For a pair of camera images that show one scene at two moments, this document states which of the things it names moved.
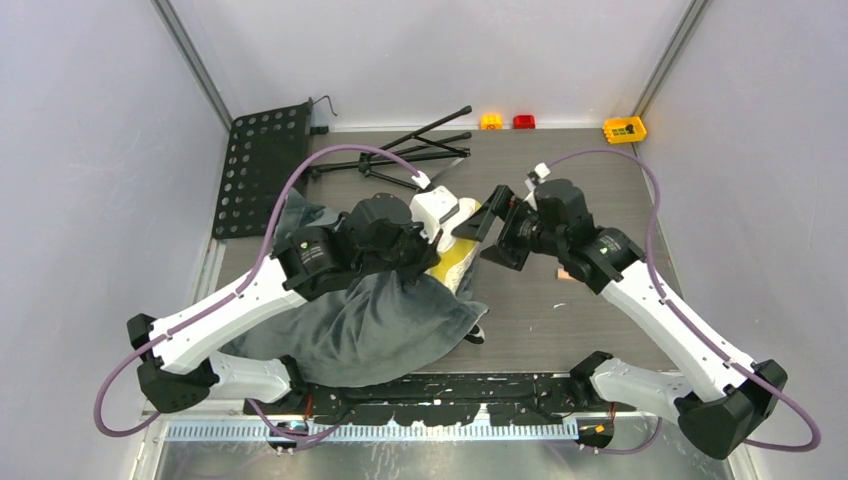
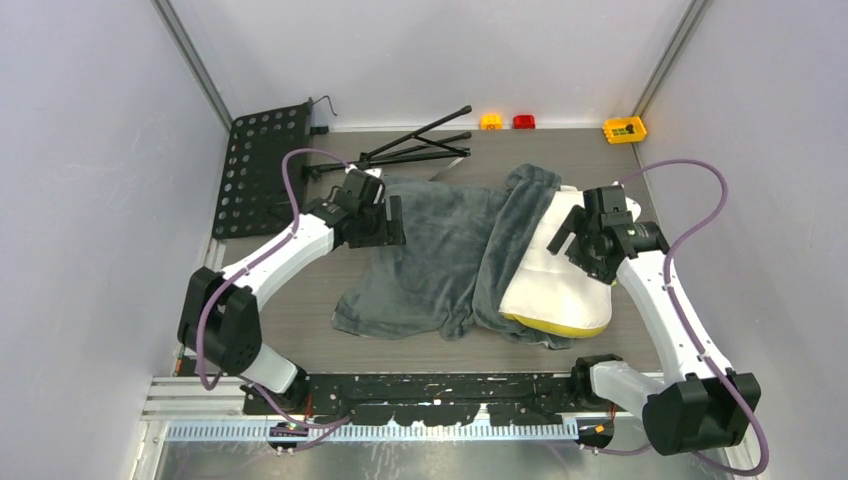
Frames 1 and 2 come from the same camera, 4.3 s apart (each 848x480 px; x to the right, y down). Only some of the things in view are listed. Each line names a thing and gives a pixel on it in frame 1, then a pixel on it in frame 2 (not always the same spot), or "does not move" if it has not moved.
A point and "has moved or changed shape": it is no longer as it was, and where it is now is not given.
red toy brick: (524, 122) does not move
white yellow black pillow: (457, 256) to (554, 292)
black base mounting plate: (508, 397) does not move
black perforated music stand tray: (263, 152) does not move
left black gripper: (427, 252) to (389, 233)
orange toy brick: (491, 122) does not move
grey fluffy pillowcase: (369, 330) has moved or changed shape
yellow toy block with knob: (628, 129) does not move
